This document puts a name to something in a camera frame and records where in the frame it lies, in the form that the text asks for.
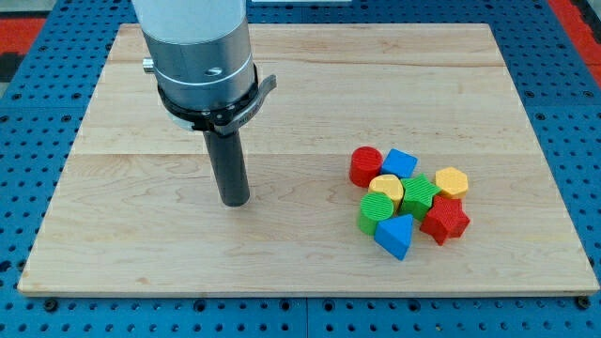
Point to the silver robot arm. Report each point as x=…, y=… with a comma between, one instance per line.
x=202, y=56

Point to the blue triangle block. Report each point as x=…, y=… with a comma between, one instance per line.
x=395, y=235

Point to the red cylinder block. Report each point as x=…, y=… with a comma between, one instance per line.
x=365, y=164

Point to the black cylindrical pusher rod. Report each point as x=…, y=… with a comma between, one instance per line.
x=228, y=166

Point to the green cylinder block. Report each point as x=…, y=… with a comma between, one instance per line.
x=374, y=207

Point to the black clamp with grey lever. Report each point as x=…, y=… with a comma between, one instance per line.
x=244, y=110

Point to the yellow pentagon block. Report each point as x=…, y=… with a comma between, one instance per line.
x=391, y=186

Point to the light wooden board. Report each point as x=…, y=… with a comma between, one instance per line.
x=136, y=212

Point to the blue cube block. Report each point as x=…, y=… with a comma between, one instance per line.
x=398, y=163

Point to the green star block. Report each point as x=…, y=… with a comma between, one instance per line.
x=418, y=196

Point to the red star block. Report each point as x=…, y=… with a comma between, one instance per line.
x=445, y=219

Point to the yellow hexagon block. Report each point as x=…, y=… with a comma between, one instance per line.
x=453, y=183

